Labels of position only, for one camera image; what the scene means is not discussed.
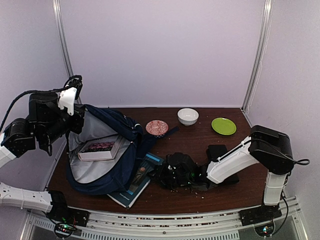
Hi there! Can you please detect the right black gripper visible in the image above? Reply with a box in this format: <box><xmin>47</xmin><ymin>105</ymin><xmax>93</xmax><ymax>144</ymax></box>
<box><xmin>147</xmin><ymin>163</ymin><xmax>192</xmax><ymax>191</ymax></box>

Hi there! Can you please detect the blue Humor book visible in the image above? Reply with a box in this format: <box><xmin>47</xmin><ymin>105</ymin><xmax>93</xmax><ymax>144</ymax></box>
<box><xmin>107</xmin><ymin>153</ymin><xmax>164</xmax><ymax>209</ymax></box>

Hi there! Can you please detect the Designer Fate flower book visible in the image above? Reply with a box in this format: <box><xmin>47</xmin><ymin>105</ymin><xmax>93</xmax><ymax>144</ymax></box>
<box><xmin>77</xmin><ymin>134</ymin><xmax>125</xmax><ymax>162</ymax></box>

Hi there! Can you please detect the navy blue backpack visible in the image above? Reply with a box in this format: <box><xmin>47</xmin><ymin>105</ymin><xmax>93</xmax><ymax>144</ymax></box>
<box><xmin>65</xmin><ymin>103</ymin><xmax>180</xmax><ymax>196</ymax></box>

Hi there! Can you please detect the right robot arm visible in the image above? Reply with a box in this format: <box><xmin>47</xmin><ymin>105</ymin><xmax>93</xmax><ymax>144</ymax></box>
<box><xmin>150</xmin><ymin>125</ymin><xmax>310</xmax><ymax>226</ymax></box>

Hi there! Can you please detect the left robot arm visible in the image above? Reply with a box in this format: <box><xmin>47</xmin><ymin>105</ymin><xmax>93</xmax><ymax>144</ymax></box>
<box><xmin>0</xmin><ymin>87</ymin><xmax>85</xmax><ymax>222</ymax></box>

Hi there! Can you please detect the black pencil case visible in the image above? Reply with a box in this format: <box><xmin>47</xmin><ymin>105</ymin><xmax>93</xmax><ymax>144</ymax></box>
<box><xmin>206</xmin><ymin>144</ymin><xmax>240</xmax><ymax>186</ymax></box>

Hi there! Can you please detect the red patterned small bowl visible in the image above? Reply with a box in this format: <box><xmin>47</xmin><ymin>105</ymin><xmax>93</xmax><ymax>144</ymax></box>
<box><xmin>145</xmin><ymin>119</ymin><xmax>169</xmax><ymax>138</ymax></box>

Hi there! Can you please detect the white ceramic bowl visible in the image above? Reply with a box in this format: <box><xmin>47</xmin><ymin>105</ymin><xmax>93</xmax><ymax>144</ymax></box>
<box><xmin>177</xmin><ymin>108</ymin><xmax>199</xmax><ymax>126</ymax></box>

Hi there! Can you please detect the green plate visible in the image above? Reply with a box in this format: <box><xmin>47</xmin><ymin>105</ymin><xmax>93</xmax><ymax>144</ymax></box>
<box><xmin>211</xmin><ymin>117</ymin><xmax>237</xmax><ymax>136</ymax></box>

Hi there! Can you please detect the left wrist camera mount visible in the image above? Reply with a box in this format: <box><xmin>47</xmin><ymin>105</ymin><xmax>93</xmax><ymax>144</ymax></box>
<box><xmin>57</xmin><ymin>75</ymin><xmax>83</xmax><ymax>116</ymax></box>

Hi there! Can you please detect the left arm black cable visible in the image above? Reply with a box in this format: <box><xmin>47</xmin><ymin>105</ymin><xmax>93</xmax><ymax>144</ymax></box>
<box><xmin>0</xmin><ymin>87</ymin><xmax>68</xmax><ymax>131</ymax></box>

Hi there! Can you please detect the front aluminium rail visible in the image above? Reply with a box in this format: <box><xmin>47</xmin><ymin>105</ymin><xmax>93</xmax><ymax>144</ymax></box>
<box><xmin>24</xmin><ymin>203</ymin><xmax>303</xmax><ymax>240</ymax></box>

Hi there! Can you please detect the left aluminium frame post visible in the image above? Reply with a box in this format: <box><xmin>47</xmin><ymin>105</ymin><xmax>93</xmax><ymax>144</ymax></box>
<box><xmin>52</xmin><ymin>0</ymin><xmax>74</xmax><ymax>77</ymax></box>

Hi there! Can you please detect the aluminium frame post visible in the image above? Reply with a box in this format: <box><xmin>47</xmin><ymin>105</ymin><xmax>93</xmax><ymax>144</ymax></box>
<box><xmin>241</xmin><ymin>0</ymin><xmax>274</xmax><ymax>113</ymax></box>
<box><xmin>52</xmin><ymin>0</ymin><xmax>74</xmax><ymax>77</ymax></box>

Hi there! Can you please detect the right aluminium frame post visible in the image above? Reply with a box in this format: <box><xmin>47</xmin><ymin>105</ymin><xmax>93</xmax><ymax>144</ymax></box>
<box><xmin>241</xmin><ymin>0</ymin><xmax>274</xmax><ymax>113</ymax></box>

